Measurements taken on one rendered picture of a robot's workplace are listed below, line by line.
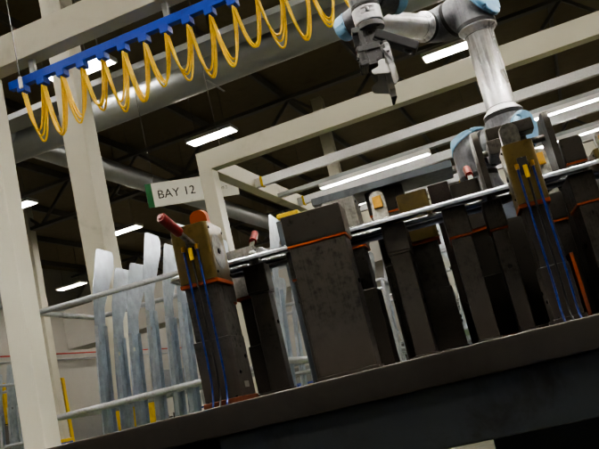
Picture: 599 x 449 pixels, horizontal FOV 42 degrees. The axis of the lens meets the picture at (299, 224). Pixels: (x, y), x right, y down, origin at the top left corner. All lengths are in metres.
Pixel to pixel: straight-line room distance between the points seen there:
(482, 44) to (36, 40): 3.81
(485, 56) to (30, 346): 3.72
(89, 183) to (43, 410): 4.84
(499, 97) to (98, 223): 7.60
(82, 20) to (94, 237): 4.48
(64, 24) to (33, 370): 2.26
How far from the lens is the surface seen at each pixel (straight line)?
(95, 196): 9.65
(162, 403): 6.35
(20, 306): 5.36
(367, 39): 2.06
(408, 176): 2.01
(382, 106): 8.14
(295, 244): 1.53
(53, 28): 5.63
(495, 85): 2.37
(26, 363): 5.32
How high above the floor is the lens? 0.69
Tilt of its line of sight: 12 degrees up
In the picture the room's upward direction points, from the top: 14 degrees counter-clockwise
